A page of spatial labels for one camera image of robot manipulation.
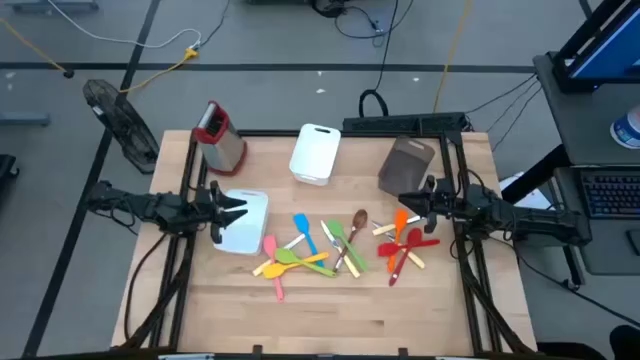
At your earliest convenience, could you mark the black floor fan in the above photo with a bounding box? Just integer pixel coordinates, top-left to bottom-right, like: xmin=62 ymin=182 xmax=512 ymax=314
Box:
xmin=82 ymin=78 xmax=161 ymax=175

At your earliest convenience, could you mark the brown wooden spoon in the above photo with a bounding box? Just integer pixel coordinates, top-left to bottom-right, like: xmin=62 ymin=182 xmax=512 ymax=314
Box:
xmin=332 ymin=208 xmax=370 ymax=275

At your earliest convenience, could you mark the white floor cable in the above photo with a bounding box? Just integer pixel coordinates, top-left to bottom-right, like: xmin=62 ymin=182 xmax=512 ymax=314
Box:
xmin=47 ymin=0 xmax=203 ymax=50

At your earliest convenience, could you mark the grey equipment cart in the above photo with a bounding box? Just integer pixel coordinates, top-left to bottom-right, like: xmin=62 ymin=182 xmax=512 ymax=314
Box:
xmin=499 ymin=49 xmax=640 ymax=291

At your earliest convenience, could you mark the white wipes tub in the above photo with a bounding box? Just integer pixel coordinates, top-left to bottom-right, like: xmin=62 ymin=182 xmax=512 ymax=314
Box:
xmin=609 ymin=103 xmax=640 ymax=150

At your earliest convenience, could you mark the white plastic bin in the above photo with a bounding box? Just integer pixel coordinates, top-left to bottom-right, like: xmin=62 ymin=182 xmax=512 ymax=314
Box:
xmin=288 ymin=123 xmax=343 ymax=187
xmin=212 ymin=188 xmax=270 ymax=257

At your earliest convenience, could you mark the dark arm supply cable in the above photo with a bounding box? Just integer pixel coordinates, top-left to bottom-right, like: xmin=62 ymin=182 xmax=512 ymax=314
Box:
xmin=123 ymin=232 xmax=169 ymax=341

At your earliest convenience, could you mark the black looped cable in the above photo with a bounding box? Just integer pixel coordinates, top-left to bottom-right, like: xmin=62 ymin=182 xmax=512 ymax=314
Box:
xmin=357 ymin=0 xmax=401 ymax=119

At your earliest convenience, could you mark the grey translucent plastic bin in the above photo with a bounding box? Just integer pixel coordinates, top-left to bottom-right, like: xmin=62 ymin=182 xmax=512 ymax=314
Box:
xmin=377 ymin=135 xmax=436 ymax=198

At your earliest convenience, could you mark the yellow extension cable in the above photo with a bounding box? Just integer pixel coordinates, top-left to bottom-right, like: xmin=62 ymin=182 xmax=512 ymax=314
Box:
xmin=118 ymin=47 xmax=200 ymax=95

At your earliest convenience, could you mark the black perforated power box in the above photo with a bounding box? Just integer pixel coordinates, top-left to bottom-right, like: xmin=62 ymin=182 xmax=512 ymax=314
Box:
xmin=342 ymin=112 xmax=471 ymax=135

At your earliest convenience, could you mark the steel box grater red trim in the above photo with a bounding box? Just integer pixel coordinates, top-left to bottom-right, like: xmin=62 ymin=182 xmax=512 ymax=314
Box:
xmin=191 ymin=99 xmax=249 ymax=177

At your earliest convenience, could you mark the orange silicone spatula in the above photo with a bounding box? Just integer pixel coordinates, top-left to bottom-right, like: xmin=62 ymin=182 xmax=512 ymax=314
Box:
xmin=386 ymin=208 xmax=410 ymax=275

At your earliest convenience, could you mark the white paper sheet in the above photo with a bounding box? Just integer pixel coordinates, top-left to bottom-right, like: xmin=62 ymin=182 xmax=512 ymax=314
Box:
xmin=498 ymin=171 xmax=551 ymax=211

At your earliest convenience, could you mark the red silicone spoon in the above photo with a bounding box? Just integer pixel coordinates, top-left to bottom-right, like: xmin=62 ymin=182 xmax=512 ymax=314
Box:
xmin=388 ymin=227 xmax=424 ymax=288

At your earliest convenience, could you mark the yellow silicone spatula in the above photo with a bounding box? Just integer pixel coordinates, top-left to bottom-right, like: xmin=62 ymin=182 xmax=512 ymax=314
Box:
xmin=262 ymin=251 xmax=331 ymax=280

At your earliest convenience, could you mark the yellow hanging cable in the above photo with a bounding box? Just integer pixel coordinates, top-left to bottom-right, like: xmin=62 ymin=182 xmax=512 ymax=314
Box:
xmin=432 ymin=0 xmax=474 ymax=114

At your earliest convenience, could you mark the green silicone spatula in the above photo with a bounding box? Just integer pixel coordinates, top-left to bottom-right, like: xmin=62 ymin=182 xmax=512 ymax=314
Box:
xmin=326 ymin=218 xmax=370 ymax=274

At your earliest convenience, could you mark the black floor cable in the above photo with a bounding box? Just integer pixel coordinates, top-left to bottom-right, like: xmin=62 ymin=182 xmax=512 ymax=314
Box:
xmin=487 ymin=234 xmax=640 ymax=330

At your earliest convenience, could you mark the lime green silicone spoon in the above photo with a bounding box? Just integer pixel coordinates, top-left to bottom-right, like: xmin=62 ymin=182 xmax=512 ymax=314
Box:
xmin=274 ymin=247 xmax=338 ymax=279

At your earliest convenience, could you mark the black keyboard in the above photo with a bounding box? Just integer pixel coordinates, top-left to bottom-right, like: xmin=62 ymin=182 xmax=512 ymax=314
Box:
xmin=579 ymin=168 xmax=640 ymax=220

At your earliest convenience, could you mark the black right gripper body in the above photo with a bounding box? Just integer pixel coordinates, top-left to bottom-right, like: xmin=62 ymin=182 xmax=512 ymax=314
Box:
xmin=424 ymin=174 xmax=456 ymax=234

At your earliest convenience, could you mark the red silicone spatula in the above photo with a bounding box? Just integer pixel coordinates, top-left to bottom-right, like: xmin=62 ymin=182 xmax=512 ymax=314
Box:
xmin=377 ymin=238 xmax=442 ymax=259

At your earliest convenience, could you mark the black computer monitor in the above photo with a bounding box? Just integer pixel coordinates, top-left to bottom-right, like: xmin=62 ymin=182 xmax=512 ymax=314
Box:
xmin=552 ymin=0 xmax=640 ymax=95

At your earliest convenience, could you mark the black aluminium table frame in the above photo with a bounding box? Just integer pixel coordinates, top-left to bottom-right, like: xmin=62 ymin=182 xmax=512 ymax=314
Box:
xmin=119 ymin=128 xmax=539 ymax=357

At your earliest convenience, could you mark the orange floor cable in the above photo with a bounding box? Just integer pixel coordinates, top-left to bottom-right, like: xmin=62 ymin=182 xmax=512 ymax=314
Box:
xmin=0 ymin=17 xmax=75 ymax=80

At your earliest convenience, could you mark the grey metal floor base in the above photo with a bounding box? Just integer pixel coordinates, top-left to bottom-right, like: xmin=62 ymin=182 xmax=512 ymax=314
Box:
xmin=0 ymin=112 xmax=51 ymax=127
xmin=4 ymin=0 xmax=100 ymax=12

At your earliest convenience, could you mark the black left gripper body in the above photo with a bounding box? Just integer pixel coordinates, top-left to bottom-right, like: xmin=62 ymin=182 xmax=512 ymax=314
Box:
xmin=193 ymin=179 xmax=225 ymax=245

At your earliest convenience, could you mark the thin black cable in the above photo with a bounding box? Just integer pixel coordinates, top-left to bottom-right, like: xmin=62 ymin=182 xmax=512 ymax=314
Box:
xmin=464 ymin=73 xmax=540 ymax=116
xmin=491 ymin=86 xmax=544 ymax=153
xmin=486 ymin=79 xmax=542 ymax=134

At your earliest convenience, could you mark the black cable bundle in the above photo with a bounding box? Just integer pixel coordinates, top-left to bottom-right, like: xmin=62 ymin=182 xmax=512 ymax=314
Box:
xmin=309 ymin=0 xmax=416 ymax=49

